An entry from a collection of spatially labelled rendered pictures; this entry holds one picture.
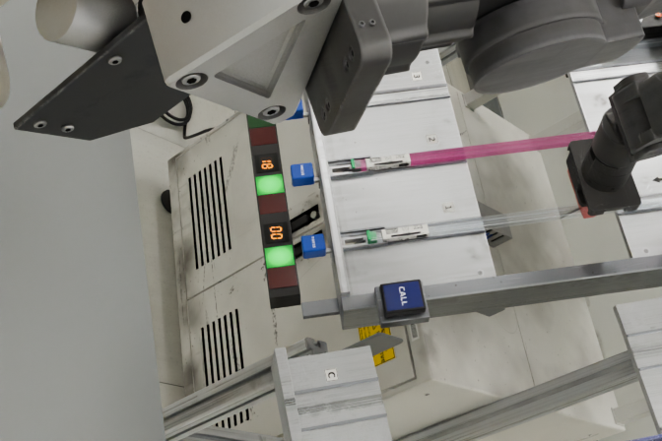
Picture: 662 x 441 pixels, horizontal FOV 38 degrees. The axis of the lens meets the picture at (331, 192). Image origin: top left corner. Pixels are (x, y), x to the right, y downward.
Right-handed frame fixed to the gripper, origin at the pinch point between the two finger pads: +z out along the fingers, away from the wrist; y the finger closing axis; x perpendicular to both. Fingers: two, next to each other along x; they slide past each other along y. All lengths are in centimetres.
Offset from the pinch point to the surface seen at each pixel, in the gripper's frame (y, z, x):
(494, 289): -9.8, -0.4, 15.0
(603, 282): -9.9, 1.5, 0.4
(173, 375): 13, 74, 64
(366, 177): 9.3, 0.8, 27.9
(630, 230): -3.6, 1.0, -5.0
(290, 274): -3.1, 1.5, 39.9
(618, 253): 70, 171, -70
